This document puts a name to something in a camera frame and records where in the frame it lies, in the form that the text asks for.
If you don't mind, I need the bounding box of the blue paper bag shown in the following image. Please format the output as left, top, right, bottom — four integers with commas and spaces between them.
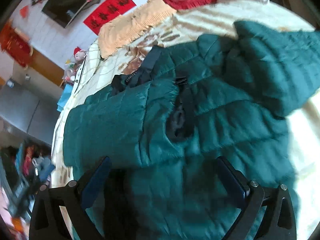
57, 84, 73, 112

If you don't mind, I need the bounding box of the plush toy with red hat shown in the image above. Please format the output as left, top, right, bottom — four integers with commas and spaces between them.
73, 47, 86, 64

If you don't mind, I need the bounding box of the orange fringed pillow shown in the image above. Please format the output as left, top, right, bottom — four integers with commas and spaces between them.
98, 0, 176, 59

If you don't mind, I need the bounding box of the red banner with characters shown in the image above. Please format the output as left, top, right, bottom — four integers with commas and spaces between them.
84, 0, 136, 35

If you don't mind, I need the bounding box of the floral cream bed quilt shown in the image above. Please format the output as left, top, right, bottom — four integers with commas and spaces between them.
52, 0, 319, 239

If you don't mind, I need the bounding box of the red wall hanging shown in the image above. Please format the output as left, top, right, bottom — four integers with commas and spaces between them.
1, 21, 33, 68

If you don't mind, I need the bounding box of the grey wardrobe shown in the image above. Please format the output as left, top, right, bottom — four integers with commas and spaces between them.
1, 83, 60, 146

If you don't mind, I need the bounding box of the dark green puffer jacket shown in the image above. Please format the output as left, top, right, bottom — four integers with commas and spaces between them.
63, 21, 319, 239

